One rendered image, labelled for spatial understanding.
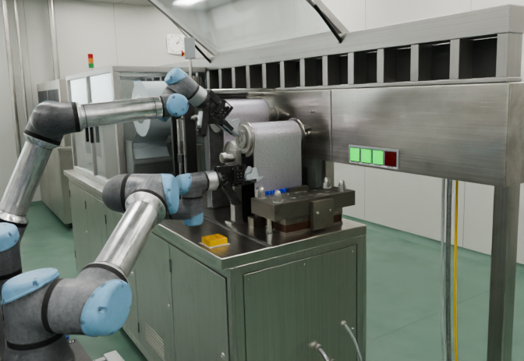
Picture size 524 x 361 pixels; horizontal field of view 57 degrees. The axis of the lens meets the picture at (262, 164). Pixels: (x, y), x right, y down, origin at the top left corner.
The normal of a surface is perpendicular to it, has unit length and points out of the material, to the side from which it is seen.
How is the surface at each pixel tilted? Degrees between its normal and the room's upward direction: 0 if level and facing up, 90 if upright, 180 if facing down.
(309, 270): 90
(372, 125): 90
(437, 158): 90
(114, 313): 93
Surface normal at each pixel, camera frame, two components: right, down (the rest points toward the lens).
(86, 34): 0.55, 0.11
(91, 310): -0.11, -0.13
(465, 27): -0.84, 0.10
